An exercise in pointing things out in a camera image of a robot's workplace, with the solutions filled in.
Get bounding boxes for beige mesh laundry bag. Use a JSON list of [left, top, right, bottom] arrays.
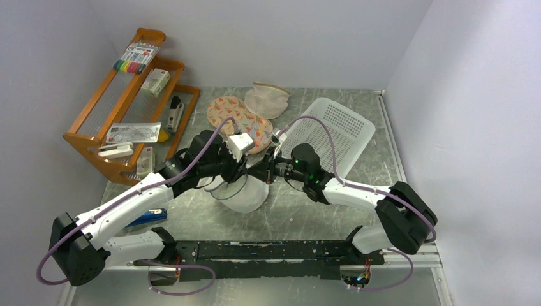
[[244, 82, 290, 119]]

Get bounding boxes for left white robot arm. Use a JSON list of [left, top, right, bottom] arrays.
[[36, 130, 255, 286]]

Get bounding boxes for orange wooden shelf rack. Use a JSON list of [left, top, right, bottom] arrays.
[[62, 27, 201, 190]]

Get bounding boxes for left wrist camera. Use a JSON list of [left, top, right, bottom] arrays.
[[226, 133, 255, 162]]

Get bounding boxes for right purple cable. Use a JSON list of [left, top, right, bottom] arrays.
[[274, 115, 438, 293]]

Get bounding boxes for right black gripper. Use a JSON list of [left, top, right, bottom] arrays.
[[248, 146, 308, 185]]

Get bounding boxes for yellow triangular eraser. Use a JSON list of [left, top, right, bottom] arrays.
[[157, 129, 170, 143]]

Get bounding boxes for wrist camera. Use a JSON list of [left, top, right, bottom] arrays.
[[226, 133, 255, 162], [270, 130, 287, 148]]

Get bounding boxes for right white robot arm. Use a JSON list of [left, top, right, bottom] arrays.
[[248, 143, 438, 264]]

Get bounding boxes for clear ruler set package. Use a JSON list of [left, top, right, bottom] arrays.
[[105, 122, 161, 144]]

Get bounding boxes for white mesh laundry bag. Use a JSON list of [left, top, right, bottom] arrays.
[[203, 174, 269, 214]]

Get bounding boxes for floral pink laundry bag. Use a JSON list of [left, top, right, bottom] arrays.
[[206, 96, 274, 155]]

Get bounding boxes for white stapler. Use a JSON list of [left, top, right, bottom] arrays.
[[98, 142, 133, 159]]

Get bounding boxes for white plastic basket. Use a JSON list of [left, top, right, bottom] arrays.
[[281, 98, 376, 178]]

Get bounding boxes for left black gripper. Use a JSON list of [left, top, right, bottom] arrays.
[[200, 140, 249, 184]]

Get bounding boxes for blue stapler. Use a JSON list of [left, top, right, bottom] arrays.
[[126, 208, 168, 228]]

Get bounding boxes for coloured marker pen set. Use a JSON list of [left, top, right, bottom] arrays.
[[113, 41, 160, 75]]

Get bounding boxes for black grey stapler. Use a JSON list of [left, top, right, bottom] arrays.
[[167, 96, 184, 133]]

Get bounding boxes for small white green box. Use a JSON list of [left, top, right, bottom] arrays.
[[140, 68, 170, 97]]

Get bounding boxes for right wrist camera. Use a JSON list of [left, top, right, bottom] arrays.
[[270, 130, 287, 148]]

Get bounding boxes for staples box package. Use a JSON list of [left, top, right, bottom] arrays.
[[136, 147, 155, 179]]

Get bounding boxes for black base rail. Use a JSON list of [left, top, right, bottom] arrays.
[[154, 240, 384, 282]]

